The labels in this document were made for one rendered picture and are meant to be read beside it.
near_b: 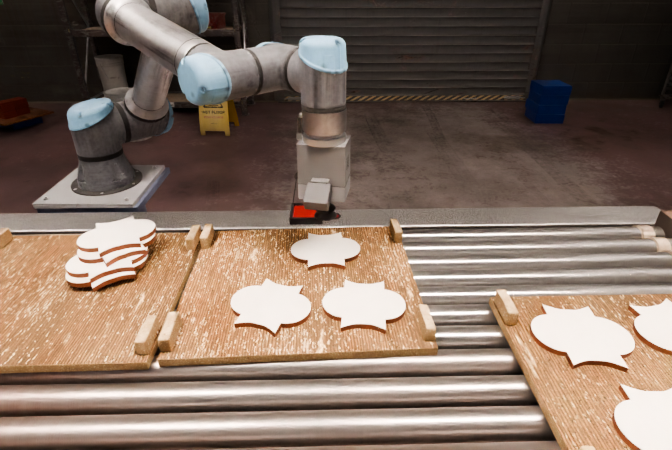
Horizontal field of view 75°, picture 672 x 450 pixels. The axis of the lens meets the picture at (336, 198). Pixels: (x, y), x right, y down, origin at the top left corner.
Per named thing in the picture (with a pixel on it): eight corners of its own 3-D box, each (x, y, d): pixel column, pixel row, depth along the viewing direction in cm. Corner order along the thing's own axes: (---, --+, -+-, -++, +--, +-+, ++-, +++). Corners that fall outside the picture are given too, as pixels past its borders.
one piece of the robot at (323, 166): (283, 133, 67) (288, 224, 75) (340, 136, 66) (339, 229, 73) (302, 111, 78) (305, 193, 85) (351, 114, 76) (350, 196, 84)
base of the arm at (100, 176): (88, 171, 133) (80, 141, 128) (140, 169, 135) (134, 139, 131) (70, 194, 120) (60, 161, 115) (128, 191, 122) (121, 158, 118)
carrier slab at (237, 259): (208, 237, 94) (207, 230, 93) (396, 231, 96) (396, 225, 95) (158, 367, 63) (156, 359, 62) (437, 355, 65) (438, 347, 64)
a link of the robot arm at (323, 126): (342, 115, 69) (292, 112, 70) (342, 142, 71) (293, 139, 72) (349, 102, 75) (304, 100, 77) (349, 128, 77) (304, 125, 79)
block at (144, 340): (150, 326, 68) (146, 313, 67) (162, 326, 68) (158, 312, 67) (135, 356, 63) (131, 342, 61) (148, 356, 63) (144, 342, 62)
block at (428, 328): (415, 314, 70) (416, 302, 69) (426, 314, 71) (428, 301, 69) (424, 342, 65) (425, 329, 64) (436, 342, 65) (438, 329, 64)
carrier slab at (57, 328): (11, 241, 92) (8, 235, 92) (205, 238, 94) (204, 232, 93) (-145, 378, 61) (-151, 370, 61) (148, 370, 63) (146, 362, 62)
